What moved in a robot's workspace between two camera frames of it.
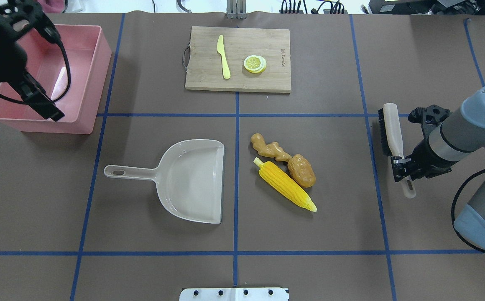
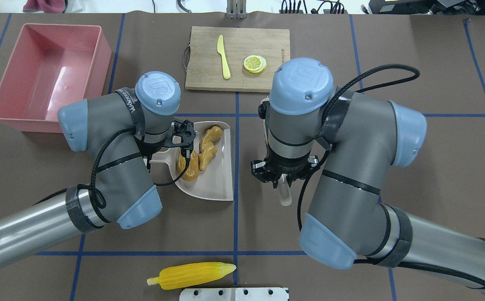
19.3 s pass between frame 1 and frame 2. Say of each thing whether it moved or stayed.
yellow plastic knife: stayed
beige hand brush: moved
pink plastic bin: stayed
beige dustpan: moved
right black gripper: moved
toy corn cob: moved
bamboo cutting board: stayed
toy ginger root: moved
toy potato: moved
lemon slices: stayed
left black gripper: moved
